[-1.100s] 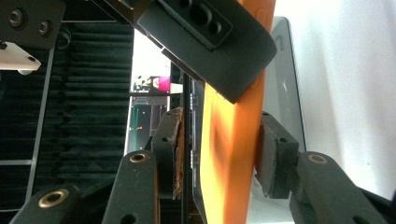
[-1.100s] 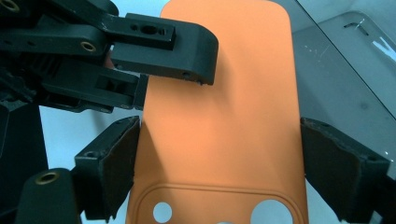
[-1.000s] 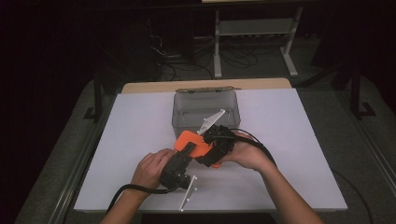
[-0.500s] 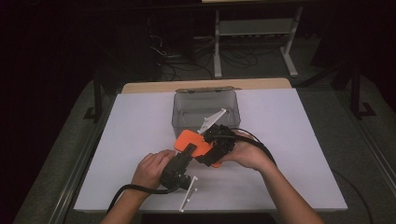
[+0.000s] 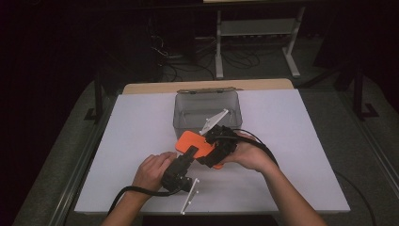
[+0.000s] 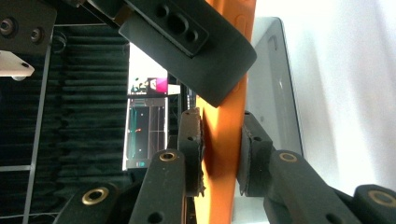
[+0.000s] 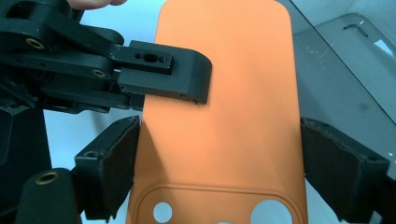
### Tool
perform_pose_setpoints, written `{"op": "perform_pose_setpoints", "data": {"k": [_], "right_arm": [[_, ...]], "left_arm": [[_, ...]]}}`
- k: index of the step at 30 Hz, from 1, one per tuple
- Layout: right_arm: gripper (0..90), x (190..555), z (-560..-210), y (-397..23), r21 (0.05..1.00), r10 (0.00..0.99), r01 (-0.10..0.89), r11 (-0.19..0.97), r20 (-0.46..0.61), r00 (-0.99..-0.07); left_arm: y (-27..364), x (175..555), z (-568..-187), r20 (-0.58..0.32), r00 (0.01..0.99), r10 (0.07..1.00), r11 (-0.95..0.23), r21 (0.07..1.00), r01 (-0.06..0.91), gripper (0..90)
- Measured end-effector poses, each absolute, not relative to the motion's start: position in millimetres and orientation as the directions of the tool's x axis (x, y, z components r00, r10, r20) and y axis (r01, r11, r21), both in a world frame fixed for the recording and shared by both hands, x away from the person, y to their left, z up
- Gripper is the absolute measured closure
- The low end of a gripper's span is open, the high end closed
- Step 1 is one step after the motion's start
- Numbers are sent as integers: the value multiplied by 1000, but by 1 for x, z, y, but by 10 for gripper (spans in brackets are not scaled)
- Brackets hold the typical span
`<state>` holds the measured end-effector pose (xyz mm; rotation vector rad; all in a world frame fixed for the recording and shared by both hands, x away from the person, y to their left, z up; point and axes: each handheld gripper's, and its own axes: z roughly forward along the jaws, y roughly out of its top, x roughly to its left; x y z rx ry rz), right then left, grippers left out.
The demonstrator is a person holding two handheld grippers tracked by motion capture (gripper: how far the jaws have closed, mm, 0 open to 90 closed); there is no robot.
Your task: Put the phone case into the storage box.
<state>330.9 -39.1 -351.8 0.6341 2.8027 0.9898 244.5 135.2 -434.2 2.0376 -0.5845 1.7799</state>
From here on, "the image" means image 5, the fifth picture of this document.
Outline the grey translucent plastic box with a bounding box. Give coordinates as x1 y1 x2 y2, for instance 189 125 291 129
172 88 244 140

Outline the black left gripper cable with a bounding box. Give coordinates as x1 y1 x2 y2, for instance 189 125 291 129
107 186 183 218

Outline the person's right hand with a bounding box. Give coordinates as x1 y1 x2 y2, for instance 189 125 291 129
219 131 279 173

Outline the white metal stand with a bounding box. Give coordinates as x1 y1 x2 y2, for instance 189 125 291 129
215 6 307 79

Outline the orange phone case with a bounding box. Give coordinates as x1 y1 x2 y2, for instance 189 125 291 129
174 130 225 170

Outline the black floor cable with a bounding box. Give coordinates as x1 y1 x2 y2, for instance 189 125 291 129
332 169 377 226

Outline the person's left hand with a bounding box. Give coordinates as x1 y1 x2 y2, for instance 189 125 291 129
131 151 178 193

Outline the aluminium frame rail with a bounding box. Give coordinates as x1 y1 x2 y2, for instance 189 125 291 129
48 93 119 226
340 92 399 192

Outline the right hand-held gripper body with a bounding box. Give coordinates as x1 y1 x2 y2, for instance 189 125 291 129
199 107 239 158

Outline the black metal stand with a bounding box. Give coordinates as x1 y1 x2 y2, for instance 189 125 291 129
84 70 105 124
351 64 380 121

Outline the tangle of black floor cables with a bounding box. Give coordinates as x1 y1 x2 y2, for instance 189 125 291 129
150 34 262 81

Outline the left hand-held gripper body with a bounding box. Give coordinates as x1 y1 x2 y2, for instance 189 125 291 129
160 153 200 216

